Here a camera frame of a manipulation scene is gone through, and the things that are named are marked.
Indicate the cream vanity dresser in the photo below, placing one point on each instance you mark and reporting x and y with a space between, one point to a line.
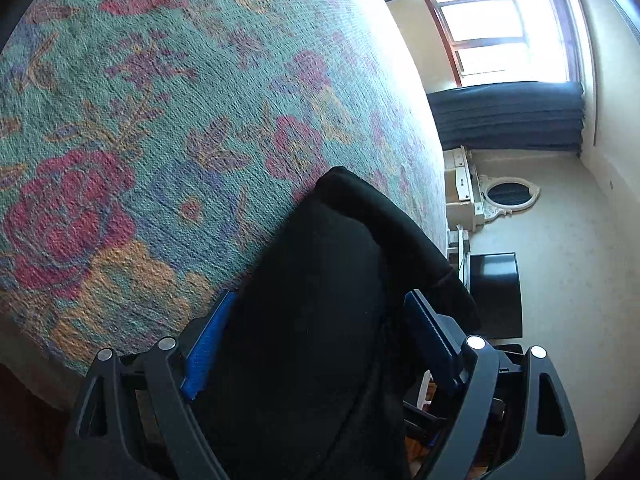
460 185

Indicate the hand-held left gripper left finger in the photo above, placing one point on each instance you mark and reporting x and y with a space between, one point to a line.
207 345

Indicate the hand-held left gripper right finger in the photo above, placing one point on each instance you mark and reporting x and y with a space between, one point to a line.
432 340

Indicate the black pants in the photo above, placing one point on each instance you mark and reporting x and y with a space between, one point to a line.
310 310

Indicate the black television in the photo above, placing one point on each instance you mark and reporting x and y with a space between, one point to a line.
495 295

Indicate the white television stand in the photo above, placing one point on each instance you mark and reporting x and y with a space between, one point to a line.
457 255

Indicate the window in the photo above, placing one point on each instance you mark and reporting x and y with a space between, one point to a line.
500 35

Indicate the oval vanity mirror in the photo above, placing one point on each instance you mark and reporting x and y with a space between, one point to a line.
507 195

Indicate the floral bedspread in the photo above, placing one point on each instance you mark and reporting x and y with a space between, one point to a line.
150 110

